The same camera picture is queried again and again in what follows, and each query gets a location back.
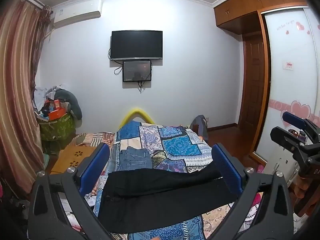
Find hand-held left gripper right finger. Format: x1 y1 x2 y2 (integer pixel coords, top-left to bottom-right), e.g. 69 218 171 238
211 143 293 240

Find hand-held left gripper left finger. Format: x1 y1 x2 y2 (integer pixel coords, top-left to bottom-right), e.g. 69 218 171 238
27 142 118 240

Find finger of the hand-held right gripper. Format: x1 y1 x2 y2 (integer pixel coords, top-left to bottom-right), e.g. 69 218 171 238
282 112 320 143
270 126 313 157

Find black pants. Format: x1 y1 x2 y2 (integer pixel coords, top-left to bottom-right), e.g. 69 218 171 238
96 164 239 234

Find wooden lap tray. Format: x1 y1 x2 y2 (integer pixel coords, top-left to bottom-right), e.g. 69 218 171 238
50 145 98 175

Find orange striped cloth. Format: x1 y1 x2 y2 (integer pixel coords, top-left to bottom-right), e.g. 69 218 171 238
75 131 117 148

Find blue jeans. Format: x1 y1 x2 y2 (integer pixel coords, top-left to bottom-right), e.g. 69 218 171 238
117 147 153 172

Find grey backpack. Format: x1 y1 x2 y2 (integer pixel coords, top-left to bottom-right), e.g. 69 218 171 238
189 115 209 140

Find green storage basket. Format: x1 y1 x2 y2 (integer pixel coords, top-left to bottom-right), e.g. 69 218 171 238
37 114 75 142

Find brown wooden door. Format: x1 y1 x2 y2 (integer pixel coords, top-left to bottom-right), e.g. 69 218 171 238
241 34 267 130

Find blue patchwork blanket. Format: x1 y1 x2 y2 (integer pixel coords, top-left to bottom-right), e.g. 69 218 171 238
95 120 240 240

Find orange box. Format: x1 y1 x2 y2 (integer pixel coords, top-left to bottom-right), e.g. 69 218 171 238
48 109 67 120

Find yellow headboard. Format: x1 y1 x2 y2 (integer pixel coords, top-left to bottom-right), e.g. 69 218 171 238
118 107 156 130

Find small black monitor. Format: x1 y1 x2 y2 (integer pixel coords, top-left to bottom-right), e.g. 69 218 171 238
122 60 152 82

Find striped brown curtain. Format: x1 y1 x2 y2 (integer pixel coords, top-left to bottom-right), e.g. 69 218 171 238
0 0 52 193

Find wooden overhead cabinets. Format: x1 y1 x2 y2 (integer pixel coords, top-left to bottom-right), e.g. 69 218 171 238
214 0 310 34

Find white air conditioner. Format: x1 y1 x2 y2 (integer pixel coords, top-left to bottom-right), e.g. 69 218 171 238
51 0 103 28

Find black wall television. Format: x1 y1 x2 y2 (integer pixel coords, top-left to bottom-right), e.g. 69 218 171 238
111 30 163 61

